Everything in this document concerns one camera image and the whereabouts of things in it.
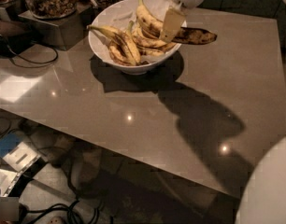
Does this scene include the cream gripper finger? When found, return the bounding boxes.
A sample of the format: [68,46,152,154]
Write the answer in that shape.
[159,7,186,43]

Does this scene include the long spotted banana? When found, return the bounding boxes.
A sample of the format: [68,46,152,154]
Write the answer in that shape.
[136,0,217,45]

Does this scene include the yellow banana at rear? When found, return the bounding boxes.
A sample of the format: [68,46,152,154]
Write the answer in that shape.
[132,23,176,52]

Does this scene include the white ceramic bowl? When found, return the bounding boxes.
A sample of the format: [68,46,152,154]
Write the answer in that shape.
[88,0,180,75]

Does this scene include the spotted banana with stem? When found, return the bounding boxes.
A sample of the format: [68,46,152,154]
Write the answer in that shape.
[87,24,141,66]

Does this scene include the brown bruised banana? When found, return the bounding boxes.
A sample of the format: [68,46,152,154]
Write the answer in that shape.
[107,41,132,66]

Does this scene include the white paper napkin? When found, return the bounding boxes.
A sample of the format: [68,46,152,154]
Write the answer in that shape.
[150,0,174,21]

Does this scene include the dark device on table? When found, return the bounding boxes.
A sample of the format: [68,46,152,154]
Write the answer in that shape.
[0,20,35,57]

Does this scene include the blue and white box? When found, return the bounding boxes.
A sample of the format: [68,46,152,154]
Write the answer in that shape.
[0,133,40,172]

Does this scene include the white flat box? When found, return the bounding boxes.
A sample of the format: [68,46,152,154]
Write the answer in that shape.
[0,169,19,197]

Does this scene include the black cable on table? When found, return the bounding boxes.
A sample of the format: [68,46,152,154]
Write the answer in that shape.
[6,42,60,65]

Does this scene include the black floor cables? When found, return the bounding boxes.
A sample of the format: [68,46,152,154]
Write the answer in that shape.
[18,152,122,224]

